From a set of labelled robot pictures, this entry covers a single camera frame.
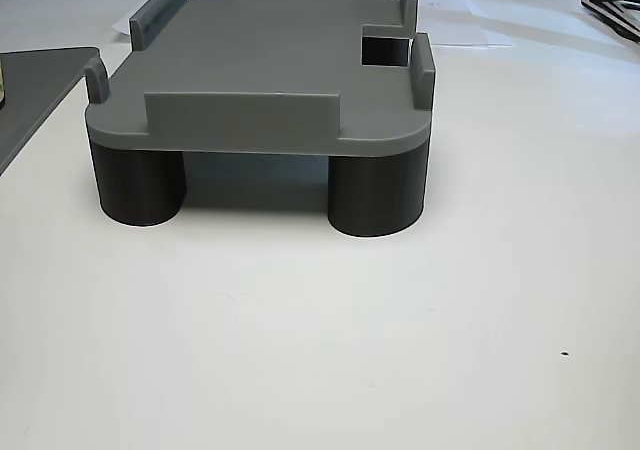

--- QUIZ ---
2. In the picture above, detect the flat grey plate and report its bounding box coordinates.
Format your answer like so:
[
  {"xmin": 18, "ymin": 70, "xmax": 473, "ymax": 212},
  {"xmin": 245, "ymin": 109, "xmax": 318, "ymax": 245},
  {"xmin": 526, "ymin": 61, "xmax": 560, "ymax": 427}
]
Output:
[{"xmin": 0, "ymin": 46, "xmax": 106, "ymax": 176}]

